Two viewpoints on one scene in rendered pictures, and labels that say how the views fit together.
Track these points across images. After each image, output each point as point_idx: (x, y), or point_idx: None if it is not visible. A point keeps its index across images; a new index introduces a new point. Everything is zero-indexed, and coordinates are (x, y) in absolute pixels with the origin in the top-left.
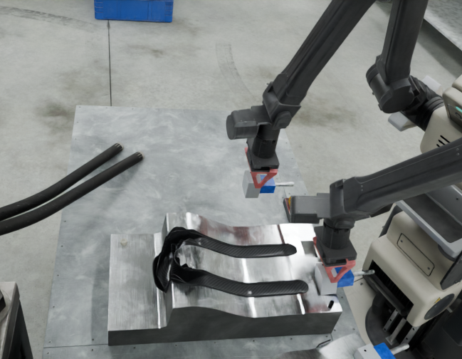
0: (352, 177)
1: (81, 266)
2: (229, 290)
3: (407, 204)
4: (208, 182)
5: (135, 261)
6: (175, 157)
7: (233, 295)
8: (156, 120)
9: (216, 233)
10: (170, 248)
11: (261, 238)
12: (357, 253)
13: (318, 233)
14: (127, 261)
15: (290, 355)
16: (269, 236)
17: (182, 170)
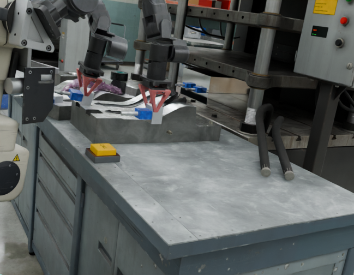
0: (104, 4)
1: (226, 136)
2: (139, 102)
3: (37, 63)
4: (194, 168)
5: (197, 119)
6: (239, 180)
7: (136, 101)
8: (298, 205)
9: None
10: None
11: (131, 115)
12: (78, 60)
13: (101, 70)
14: (201, 119)
15: (100, 93)
16: (126, 115)
17: (223, 173)
